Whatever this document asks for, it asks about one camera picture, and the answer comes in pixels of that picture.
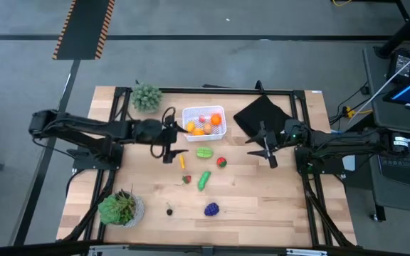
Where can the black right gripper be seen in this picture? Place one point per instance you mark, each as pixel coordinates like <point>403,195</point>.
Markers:
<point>283,137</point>

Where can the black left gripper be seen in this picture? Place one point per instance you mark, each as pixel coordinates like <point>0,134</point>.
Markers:
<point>168,142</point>

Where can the yellow toy lemon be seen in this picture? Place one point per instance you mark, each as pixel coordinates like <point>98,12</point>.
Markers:
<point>190,126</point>

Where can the yellow orange toy pepper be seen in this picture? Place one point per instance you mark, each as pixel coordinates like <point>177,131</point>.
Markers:
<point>198,132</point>

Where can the small yellow toy chili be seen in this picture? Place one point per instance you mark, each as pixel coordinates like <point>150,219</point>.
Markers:
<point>182,161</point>

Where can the light green toy vegetable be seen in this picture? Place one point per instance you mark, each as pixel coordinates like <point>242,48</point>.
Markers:
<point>205,152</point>

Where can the brown toy potato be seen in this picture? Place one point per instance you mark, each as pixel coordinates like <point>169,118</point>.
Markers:
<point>208,128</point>

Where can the small pink toy fruit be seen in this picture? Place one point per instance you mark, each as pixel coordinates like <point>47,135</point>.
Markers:
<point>202,118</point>

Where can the red toy strawberry with leaves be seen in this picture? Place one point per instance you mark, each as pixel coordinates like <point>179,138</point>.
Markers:
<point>186,179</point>

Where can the red and green toy fruit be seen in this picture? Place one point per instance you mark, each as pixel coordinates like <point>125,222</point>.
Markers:
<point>221,162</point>

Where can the orange toy fruit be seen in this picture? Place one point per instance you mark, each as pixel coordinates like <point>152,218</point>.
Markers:
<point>216,119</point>

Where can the dark toy cherry with stem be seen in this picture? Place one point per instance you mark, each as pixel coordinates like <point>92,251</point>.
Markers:
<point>169,212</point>

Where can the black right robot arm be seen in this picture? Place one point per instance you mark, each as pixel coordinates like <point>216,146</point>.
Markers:
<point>351,140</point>

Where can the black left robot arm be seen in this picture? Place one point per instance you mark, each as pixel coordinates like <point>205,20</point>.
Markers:
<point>84,126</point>

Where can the white plastic mesh basket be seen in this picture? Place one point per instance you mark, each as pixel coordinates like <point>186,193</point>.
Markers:
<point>190,113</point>

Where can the black folded cloth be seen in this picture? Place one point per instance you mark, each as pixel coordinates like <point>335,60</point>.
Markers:
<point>258,113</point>

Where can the green toy cucumber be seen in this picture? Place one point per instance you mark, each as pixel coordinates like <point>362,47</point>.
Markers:
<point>204,180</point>

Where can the spiky pale green plant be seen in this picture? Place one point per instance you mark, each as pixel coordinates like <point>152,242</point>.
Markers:
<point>146,97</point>

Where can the purple toy grape bunch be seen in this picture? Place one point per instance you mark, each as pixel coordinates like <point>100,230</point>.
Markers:
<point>211,209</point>

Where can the white and blue box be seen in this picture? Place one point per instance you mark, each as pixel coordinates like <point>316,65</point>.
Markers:
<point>349,163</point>

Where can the green succulent in white pot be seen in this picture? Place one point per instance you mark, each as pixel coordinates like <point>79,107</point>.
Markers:
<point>116,209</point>

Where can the black power plug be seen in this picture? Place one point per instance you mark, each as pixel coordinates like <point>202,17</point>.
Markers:
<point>364,89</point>

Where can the black mat with striped edges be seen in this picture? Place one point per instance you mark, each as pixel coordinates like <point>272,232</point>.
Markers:
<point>84,28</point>

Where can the black side desk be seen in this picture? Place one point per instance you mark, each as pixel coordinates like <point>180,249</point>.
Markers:
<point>397,199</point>

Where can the black power adapter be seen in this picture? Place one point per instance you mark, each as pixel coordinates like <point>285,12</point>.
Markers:
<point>400,64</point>

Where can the black stand leg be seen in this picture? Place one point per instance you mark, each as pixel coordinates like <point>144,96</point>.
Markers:
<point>404,32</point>

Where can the black aluminium table frame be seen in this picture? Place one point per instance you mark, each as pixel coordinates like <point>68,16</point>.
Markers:
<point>226,91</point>

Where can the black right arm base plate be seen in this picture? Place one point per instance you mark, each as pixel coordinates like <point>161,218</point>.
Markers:
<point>333,169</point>

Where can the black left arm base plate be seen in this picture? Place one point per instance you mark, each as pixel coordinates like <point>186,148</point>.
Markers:
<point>84,163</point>

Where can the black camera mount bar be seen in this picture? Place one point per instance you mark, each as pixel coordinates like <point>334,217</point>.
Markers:
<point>30,249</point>

